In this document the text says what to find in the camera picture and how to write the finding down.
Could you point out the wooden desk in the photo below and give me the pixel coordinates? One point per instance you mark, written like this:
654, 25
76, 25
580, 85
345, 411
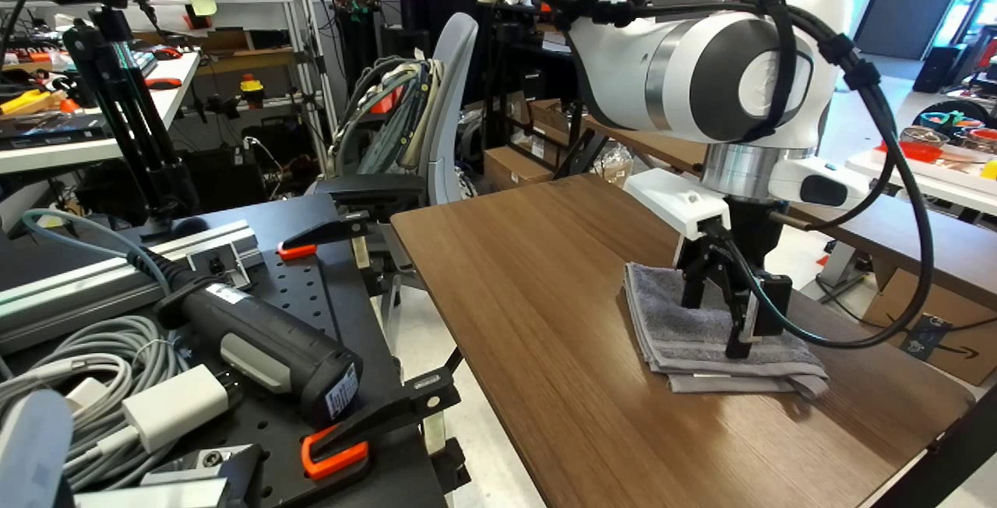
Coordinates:
919, 243

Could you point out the metal shelf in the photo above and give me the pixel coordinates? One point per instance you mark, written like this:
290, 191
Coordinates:
273, 56

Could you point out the stack of cardboard boxes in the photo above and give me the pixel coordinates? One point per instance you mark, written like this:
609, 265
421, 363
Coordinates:
518, 157

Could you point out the grey office chair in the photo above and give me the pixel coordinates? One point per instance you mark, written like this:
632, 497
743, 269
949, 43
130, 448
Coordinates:
448, 118

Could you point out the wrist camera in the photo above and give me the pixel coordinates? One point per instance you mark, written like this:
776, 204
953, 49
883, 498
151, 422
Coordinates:
674, 200

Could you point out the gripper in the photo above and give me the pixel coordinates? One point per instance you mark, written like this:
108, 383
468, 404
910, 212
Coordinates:
755, 231

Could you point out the grey towel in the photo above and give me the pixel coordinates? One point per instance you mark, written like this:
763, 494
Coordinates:
701, 336

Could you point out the cardboard box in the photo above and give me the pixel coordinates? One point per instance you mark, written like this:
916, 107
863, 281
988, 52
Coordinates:
935, 329

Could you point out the white power adapter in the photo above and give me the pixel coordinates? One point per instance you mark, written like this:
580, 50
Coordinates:
175, 407

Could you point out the black speaker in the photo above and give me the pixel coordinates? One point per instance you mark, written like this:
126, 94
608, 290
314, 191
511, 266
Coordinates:
937, 69

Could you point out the white table with clutter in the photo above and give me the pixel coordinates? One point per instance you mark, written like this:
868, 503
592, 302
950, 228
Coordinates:
935, 165

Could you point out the aluminium rail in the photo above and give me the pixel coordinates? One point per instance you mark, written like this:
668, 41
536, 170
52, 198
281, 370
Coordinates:
93, 282

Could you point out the metal bracket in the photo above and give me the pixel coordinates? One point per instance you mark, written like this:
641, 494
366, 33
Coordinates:
206, 469

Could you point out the camera on tripod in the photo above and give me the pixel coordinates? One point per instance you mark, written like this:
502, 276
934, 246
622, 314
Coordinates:
125, 103

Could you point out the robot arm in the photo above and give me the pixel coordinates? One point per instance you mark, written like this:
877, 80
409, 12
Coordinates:
623, 64

